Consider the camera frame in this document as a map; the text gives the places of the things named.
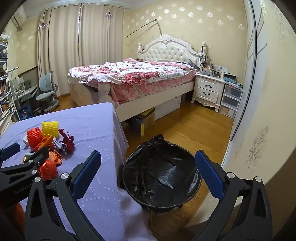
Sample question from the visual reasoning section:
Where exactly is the grey study desk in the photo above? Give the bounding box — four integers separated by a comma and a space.
14, 85, 38, 109

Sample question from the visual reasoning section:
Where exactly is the purple tablecloth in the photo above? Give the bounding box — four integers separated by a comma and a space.
0, 102, 158, 241

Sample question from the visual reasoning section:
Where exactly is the pale blue desk chair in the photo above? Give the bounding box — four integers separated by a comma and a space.
36, 73, 59, 112

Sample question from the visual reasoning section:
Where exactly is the dark trash bin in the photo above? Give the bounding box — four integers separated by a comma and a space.
122, 183, 201, 241

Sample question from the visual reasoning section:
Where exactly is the clear plastic drawer unit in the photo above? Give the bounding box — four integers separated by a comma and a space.
218, 83, 243, 119

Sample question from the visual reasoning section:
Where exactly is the yellow foam fruit net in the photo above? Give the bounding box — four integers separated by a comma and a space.
42, 120, 60, 138

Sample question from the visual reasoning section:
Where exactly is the brown cardboard box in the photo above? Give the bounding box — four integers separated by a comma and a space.
138, 108, 155, 136

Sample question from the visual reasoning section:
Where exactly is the orange-red wrapper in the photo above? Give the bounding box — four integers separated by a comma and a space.
38, 160, 57, 180

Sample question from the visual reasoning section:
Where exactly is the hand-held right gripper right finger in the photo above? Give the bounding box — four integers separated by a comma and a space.
195, 150, 273, 241

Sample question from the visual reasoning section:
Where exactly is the white storage box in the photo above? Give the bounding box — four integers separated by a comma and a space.
154, 95, 182, 121

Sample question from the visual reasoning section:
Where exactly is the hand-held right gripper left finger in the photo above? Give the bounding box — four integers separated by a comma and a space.
24, 150, 104, 241

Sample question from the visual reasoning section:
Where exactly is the floral pink blanket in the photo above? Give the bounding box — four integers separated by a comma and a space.
69, 58, 197, 103

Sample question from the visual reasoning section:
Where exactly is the white bookshelf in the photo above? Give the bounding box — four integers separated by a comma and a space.
0, 35, 16, 137

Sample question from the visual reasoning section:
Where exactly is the black lined trash bin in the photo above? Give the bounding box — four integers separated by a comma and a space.
122, 134, 202, 208

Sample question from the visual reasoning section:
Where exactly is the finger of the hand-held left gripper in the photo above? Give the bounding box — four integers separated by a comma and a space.
0, 148, 50, 187
0, 142, 21, 162

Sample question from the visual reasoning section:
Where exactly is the red foam fruit net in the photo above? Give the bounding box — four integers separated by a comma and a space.
26, 127, 44, 149

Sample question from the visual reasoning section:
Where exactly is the white air conditioner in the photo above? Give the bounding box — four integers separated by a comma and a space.
11, 6, 26, 29

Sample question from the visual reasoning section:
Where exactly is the white bed with tufted headboard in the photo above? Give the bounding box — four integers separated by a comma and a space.
68, 34, 201, 123

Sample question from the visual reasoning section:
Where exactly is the beige curtain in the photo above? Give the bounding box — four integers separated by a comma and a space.
38, 2, 125, 98

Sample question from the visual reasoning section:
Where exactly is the orange plastic wrapper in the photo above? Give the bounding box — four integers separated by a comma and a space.
34, 136, 56, 151

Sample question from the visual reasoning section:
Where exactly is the dark red ribbon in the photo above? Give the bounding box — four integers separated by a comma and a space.
58, 129, 75, 152

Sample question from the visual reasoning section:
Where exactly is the cream sliding wardrobe door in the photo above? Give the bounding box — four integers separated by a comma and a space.
228, 0, 265, 142

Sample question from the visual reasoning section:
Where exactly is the white nightstand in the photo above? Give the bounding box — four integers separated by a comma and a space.
191, 73, 226, 113

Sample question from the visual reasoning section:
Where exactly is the stack of books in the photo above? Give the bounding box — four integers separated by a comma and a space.
223, 73, 243, 90

